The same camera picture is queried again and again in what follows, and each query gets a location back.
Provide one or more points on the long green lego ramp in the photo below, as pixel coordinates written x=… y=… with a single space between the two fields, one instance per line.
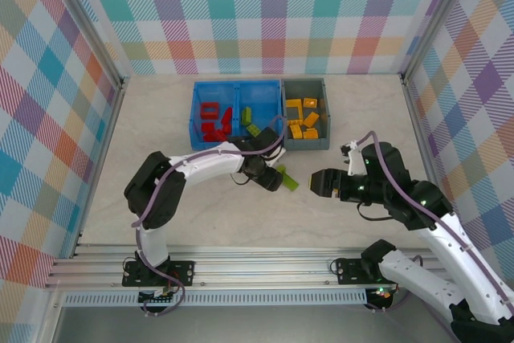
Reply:
x=290 y=180

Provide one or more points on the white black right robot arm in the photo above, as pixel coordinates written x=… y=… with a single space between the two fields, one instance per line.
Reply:
x=421 y=282

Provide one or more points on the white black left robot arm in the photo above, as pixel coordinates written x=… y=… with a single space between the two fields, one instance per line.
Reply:
x=205 y=166

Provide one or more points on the blue plastic bin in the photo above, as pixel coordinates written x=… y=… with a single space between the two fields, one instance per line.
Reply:
x=225 y=94
x=265 y=102

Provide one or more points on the grey plastic bin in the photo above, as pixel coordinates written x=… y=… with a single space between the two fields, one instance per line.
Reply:
x=313 y=88

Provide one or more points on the yellow lego window frame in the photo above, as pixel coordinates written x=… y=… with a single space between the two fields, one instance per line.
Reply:
x=288 y=112

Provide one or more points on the aluminium side rail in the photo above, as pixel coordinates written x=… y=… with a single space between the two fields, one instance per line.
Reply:
x=110 y=126
x=417 y=118

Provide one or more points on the aluminium front rail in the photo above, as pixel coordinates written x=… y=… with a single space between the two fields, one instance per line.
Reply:
x=261 y=266

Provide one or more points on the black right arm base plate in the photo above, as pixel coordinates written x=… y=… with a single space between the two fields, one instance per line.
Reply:
x=347 y=272

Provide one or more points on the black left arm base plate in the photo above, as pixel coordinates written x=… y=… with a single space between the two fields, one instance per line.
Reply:
x=182 y=272

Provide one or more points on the aluminium corner post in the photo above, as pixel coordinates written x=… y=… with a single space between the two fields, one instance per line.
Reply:
x=90 y=17
x=435 y=17

